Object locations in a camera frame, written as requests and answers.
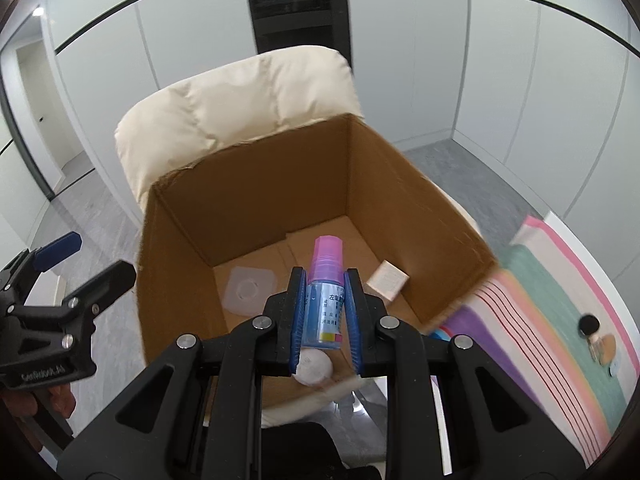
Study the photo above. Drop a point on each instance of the small pale blue pad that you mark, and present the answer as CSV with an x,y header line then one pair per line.
x,y
613,368

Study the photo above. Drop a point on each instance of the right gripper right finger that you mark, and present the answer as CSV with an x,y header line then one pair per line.
x,y
361,334

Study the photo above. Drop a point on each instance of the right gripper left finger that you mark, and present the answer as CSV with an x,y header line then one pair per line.
x,y
291,323

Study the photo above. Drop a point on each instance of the small beige carton box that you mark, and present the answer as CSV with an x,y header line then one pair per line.
x,y
386,282

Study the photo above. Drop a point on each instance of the small pink-capped blue bottle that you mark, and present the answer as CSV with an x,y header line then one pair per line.
x,y
325,295

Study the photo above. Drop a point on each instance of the dark wall cabinet niche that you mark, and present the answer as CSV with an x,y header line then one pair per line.
x,y
281,24

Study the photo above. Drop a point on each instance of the translucent square plastic lid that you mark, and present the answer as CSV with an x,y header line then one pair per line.
x,y
247,290

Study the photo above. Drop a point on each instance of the tan makeup sponge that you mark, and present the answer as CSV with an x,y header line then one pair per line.
x,y
602,348

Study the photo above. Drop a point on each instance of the person's left hand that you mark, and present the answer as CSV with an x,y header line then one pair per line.
x,y
23,404

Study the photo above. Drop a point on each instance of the brown cardboard box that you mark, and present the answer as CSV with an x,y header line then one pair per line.
x,y
334,190

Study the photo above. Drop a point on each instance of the cream padded armchair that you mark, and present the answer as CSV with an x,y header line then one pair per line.
x,y
233,104

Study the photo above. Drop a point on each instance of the striped colourful towel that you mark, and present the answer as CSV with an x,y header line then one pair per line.
x,y
525,316

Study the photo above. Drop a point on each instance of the black makeup brush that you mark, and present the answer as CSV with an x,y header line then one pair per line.
x,y
588,326

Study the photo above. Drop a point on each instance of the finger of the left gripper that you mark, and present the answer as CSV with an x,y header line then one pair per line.
x,y
52,254
101,291

